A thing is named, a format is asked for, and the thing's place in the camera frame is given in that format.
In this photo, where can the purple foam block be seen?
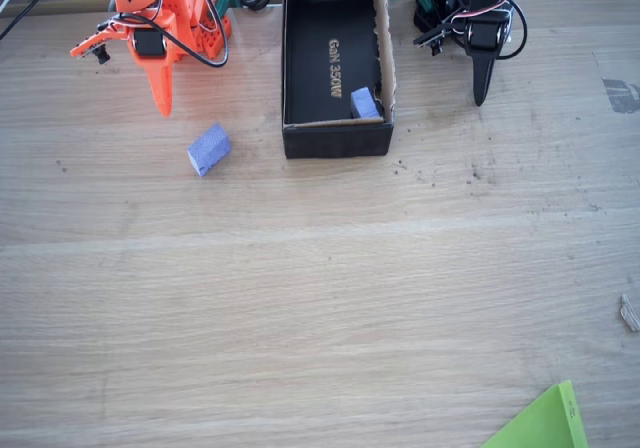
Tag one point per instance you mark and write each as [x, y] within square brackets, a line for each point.
[366, 103]
[210, 149]

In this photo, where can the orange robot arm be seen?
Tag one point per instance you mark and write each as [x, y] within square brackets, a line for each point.
[185, 8]

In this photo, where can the black cardboard box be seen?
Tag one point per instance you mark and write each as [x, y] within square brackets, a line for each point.
[330, 68]

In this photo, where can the gray tape patch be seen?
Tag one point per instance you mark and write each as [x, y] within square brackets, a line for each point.
[622, 95]

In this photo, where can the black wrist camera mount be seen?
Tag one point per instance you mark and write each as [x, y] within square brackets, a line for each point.
[430, 37]

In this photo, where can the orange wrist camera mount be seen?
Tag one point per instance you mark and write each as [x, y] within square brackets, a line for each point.
[92, 44]

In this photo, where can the lime green plastic bracket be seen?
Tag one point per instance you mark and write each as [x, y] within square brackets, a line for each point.
[545, 423]

